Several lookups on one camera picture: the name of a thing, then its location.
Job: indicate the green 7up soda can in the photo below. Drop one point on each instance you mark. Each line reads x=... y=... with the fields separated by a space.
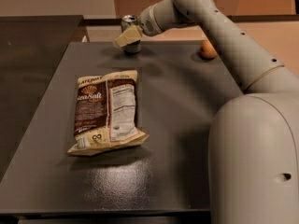
x=126 y=21

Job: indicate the orange fruit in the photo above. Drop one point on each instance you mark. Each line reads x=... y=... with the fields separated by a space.
x=207 y=51

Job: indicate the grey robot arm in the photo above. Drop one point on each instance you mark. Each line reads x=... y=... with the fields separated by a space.
x=253 y=146

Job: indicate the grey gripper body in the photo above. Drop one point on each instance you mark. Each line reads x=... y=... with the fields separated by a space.
x=149 y=22

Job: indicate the sea salt chips bag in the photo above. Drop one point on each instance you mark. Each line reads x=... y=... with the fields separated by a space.
x=105 y=114

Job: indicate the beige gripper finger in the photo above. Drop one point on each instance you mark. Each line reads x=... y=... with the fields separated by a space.
x=131 y=35

